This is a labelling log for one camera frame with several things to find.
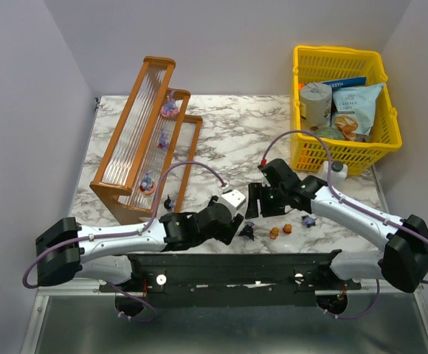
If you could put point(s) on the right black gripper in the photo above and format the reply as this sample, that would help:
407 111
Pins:
266 200

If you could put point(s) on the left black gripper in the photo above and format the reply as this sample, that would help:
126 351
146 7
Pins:
227 227

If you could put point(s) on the black hat donkey toy back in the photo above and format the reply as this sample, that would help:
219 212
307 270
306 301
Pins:
248 231

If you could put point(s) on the black hat donkey toy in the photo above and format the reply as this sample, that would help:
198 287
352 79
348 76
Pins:
169 204
248 231

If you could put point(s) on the black hat donkey toy front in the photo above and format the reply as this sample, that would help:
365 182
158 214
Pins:
169 204

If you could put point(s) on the purple donkey red base toy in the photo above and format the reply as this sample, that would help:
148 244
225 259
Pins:
164 142

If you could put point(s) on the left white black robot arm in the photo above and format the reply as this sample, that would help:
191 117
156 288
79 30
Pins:
67 249

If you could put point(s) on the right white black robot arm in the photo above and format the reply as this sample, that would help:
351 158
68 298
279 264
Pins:
401 244

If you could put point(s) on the brown tiered acrylic shelf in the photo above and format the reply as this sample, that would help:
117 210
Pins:
132 149

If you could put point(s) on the orange bear toy front left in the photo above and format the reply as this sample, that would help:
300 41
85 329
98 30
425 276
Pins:
274 232

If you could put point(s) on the orange bear toy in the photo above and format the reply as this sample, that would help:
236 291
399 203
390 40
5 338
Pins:
274 232
287 229

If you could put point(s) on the orange bear toy front right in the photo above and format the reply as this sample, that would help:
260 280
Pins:
287 229

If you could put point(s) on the purple donkey toy lying down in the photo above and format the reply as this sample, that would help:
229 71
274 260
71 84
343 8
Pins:
308 221

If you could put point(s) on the white bottle grey cap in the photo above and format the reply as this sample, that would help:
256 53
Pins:
339 172

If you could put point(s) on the green round item in basket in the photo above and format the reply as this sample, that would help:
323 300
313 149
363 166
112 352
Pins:
328 133

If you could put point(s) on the grey cylindrical canister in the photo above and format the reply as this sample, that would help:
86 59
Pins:
315 104

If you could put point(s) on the light blue chips bag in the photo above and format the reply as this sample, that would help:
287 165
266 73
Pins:
355 109

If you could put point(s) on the dark blue box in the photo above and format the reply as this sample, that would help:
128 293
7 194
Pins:
345 82

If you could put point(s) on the yellow plastic basket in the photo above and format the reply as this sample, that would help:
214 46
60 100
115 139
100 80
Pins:
314 64

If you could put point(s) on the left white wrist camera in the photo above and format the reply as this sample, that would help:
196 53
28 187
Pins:
233 200

